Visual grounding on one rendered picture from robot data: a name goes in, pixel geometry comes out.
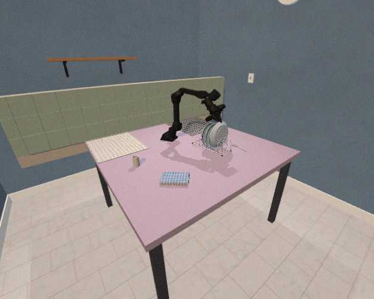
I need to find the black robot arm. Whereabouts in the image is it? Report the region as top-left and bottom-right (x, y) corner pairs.
(167, 88), (221, 138)

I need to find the beige ribbed draining mat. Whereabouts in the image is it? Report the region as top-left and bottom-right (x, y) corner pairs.
(86, 132), (149, 164)

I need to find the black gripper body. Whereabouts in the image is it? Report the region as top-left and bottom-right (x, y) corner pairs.
(205, 103), (226, 122)

